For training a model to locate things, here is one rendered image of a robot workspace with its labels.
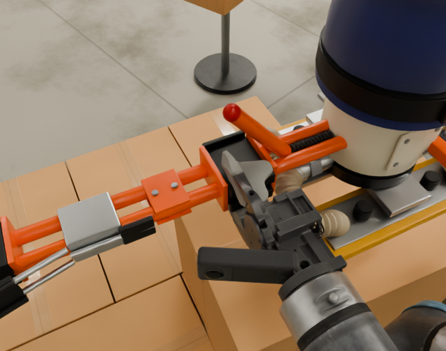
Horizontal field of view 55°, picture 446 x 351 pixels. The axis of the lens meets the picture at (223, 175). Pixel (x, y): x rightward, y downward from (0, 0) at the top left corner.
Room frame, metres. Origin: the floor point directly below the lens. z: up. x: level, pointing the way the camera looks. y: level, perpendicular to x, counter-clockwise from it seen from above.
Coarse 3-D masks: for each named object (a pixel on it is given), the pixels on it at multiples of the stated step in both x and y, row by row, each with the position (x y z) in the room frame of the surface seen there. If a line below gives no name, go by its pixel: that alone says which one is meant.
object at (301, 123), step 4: (300, 120) 0.61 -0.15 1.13; (304, 120) 0.61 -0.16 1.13; (288, 124) 0.60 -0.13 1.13; (292, 124) 0.60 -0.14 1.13; (296, 124) 0.60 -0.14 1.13; (300, 124) 0.60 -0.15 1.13; (304, 124) 0.60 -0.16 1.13; (308, 124) 0.60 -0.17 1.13; (276, 128) 0.59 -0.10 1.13; (280, 128) 0.59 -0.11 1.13; (284, 128) 0.59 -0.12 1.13; (288, 128) 0.58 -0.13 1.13; (292, 128) 0.58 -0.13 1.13; (296, 128) 0.56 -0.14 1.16; (280, 132) 0.57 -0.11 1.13; (284, 132) 0.57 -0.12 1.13
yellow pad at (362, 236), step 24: (432, 168) 0.48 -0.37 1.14; (360, 192) 0.43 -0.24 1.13; (432, 192) 0.43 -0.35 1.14; (360, 216) 0.37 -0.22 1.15; (384, 216) 0.38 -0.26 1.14; (408, 216) 0.38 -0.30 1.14; (432, 216) 0.39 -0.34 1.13; (336, 240) 0.34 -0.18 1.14; (360, 240) 0.34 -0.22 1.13; (384, 240) 0.34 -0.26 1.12
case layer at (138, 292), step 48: (144, 144) 1.09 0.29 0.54; (192, 144) 1.09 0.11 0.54; (0, 192) 0.87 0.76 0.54; (48, 192) 0.87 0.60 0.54; (96, 192) 0.87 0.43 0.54; (48, 240) 0.68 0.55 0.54; (144, 240) 0.68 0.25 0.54; (48, 288) 0.52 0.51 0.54; (96, 288) 0.52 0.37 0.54; (144, 288) 0.52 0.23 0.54; (0, 336) 0.38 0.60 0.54; (48, 336) 0.38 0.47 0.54; (96, 336) 0.38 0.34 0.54; (144, 336) 0.38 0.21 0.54; (192, 336) 0.38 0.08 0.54
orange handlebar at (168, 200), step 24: (288, 144) 0.44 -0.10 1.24; (336, 144) 0.44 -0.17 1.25; (432, 144) 0.44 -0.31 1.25; (192, 168) 0.39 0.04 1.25; (288, 168) 0.40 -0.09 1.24; (120, 192) 0.35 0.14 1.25; (144, 192) 0.35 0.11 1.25; (168, 192) 0.34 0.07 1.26; (192, 192) 0.34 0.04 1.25; (216, 192) 0.35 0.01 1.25; (144, 216) 0.31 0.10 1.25; (168, 216) 0.32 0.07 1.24; (24, 240) 0.28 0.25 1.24; (24, 264) 0.24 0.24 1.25
